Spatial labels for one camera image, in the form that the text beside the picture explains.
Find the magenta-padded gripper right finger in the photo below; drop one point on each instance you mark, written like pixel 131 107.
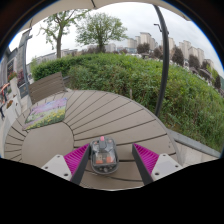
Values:
pixel 146 159

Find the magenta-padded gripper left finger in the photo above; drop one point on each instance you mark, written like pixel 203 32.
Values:
pixel 77 159

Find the transparent grey computer mouse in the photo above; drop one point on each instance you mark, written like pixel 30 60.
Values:
pixel 104 156

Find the flower-print mouse pad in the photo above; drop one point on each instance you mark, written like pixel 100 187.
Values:
pixel 46 114

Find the green hedge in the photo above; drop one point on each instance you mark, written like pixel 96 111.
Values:
pixel 133 83

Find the brown slatted chair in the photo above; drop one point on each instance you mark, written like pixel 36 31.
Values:
pixel 46 86

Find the white planter with flowers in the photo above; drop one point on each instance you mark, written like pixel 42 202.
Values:
pixel 13 83
pixel 11 111

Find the dark curved parasol pole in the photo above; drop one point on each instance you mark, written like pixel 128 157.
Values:
pixel 165 63

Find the distant apartment buildings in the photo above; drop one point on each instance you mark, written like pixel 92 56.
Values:
pixel 186 51

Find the tree with forked trunk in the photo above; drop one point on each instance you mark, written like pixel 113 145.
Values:
pixel 59 33

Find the round leafy tree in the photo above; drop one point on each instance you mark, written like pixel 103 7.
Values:
pixel 100 30

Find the dark grey sign post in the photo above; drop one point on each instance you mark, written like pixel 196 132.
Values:
pixel 24 63

